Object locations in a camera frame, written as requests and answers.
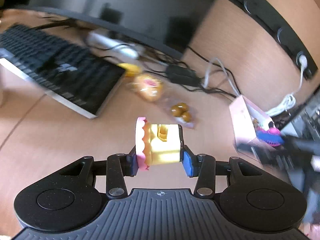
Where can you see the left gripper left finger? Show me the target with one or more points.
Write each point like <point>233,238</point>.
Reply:
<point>118,166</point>

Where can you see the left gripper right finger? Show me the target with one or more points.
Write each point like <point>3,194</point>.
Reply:
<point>202,167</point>

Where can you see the yellow pink toy cake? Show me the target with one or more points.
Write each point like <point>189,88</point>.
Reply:
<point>157,144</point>

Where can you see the packaged brown candies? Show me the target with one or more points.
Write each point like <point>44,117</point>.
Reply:
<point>180,111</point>

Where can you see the packaged yellow pastry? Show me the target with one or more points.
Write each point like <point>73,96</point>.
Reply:
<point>148,87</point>

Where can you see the pink cardboard box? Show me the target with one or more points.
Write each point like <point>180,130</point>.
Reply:
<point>243,112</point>

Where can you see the pink plastic basket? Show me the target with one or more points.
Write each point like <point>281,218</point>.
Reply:
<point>272,136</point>

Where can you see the black keyboard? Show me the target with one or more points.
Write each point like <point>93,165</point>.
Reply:
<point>67,72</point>

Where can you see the black power adapter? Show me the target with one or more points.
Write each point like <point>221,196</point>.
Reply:
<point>182,76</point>

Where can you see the white power strip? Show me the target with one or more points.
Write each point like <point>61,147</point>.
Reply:
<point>100,39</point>

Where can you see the computer monitor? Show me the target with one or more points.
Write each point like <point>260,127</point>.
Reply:
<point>166,25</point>

